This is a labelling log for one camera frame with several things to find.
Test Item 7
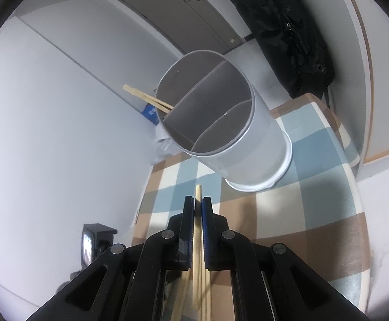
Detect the blue cardboard box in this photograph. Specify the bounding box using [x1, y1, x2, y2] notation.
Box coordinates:
[141, 103, 163, 126]

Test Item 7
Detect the grey door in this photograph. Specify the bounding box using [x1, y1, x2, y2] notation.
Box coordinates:
[110, 0, 246, 55]

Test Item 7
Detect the crumpled plastic bag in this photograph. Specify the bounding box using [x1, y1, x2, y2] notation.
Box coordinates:
[152, 124, 174, 165]

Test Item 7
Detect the light wooden chopstick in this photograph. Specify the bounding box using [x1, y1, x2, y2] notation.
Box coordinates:
[201, 268, 212, 321]
[136, 93, 170, 113]
[194, 185, 204, 321]
[123, 85, 175, 110]
[180, 269, 193, 311]

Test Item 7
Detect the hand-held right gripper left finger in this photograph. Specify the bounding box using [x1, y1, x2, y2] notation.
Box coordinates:
[27, 197, 195, 321]

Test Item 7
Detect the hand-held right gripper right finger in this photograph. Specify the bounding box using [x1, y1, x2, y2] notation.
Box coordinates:
[201, 197, 371, 321]

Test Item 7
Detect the black hanging bag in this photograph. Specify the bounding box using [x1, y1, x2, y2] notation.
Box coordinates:
[215, 0, 336, 100]

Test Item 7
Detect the grey divided utensil holder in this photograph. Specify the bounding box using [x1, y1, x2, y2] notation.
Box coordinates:
[155, 49, 293, 193]

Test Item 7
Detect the white cabinet with wooden trim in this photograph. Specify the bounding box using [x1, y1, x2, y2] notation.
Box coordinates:
[333, 0, 389, 165]

